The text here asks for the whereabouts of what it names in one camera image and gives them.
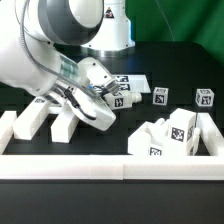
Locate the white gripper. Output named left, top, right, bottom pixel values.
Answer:
left=56, top=57, right=119, bottom=131

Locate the white chair seat part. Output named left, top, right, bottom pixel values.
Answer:
left=127, top=118, right=200, bottom=158

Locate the white chair back frame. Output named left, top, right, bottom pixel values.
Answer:
left=13, top=97, right=79, bottom=143

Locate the white marker sheet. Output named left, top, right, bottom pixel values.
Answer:
left=93, top=73, right=152, bottom=95

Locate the white U-shaped fence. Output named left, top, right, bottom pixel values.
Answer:
left=0, top=113, right=224, bottom=180

